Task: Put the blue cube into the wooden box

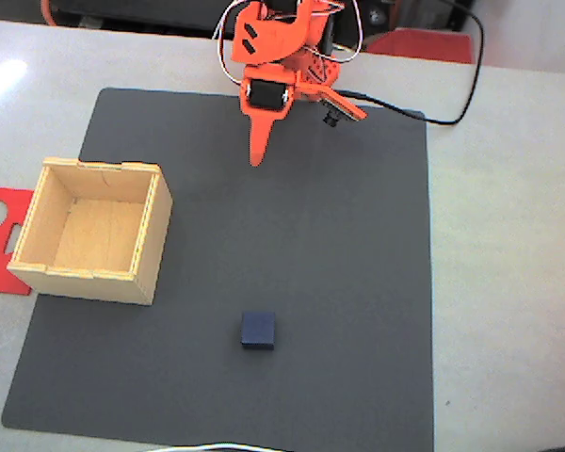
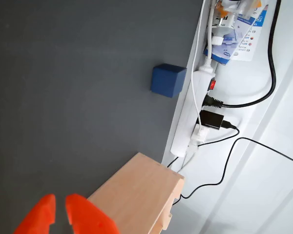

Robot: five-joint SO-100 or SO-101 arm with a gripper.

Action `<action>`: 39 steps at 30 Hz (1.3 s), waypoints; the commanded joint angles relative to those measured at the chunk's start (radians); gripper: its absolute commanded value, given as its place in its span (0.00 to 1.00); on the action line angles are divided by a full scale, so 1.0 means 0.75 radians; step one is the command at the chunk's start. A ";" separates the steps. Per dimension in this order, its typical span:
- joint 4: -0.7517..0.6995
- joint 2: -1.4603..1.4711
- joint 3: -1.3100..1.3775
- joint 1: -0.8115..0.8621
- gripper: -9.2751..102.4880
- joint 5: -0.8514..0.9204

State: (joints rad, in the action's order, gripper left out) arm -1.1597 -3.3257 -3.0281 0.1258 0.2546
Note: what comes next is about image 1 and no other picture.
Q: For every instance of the blue cube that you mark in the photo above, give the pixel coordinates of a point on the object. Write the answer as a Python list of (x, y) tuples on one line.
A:
[(258, 329)]

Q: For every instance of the open wooden box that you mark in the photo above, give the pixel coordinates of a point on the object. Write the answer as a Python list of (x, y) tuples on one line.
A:
[(99, 230)]

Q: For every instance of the dark grey mat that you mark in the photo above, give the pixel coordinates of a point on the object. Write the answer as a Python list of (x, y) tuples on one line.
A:
[(311, 245)]

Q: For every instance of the red flat object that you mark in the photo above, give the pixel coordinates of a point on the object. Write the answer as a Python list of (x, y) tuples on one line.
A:
[(419, 44)]

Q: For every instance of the red cut-out sheet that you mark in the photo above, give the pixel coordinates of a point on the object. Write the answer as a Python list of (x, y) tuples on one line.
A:
[(4, 273)]

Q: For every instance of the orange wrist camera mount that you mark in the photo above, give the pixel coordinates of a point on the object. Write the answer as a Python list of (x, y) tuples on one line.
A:
[(343, 106)]

